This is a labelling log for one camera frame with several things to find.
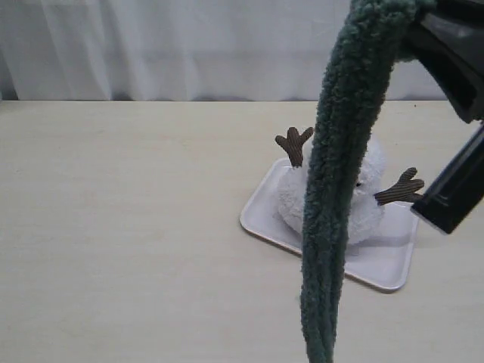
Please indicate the white curtain backdrop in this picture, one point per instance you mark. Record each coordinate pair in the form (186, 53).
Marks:
(166, 50)

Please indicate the white plush snowman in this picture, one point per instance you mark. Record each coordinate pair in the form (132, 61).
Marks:
(369, 199)

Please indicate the white plastic tray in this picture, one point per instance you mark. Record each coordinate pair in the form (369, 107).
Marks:
(383, 261)

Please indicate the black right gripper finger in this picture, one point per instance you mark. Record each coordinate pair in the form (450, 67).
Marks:
(457, 189)
(447, 39)

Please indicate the green knitted scarf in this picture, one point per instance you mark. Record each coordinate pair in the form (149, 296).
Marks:
(354, 87)

